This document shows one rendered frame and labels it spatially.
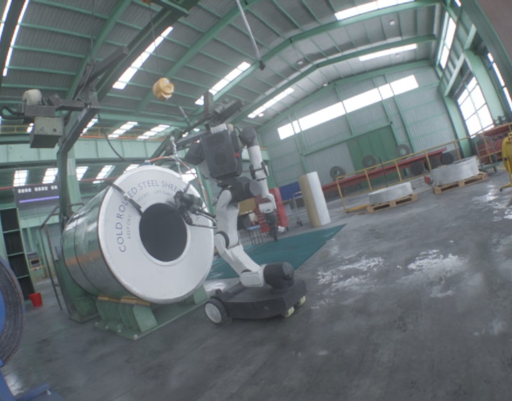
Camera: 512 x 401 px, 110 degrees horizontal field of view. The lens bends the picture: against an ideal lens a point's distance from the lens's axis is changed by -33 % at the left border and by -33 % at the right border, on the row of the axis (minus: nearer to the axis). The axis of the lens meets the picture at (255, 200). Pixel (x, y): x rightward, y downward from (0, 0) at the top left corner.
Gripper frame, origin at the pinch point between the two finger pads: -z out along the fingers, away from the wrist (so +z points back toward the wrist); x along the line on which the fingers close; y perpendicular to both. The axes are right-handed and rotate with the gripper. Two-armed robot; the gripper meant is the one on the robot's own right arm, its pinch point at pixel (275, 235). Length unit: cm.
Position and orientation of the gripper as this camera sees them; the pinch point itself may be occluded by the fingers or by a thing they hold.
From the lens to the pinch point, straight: 200.4
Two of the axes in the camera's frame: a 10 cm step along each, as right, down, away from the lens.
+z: -2.5, -9.5, -1.8
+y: -9.7, 2.3, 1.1
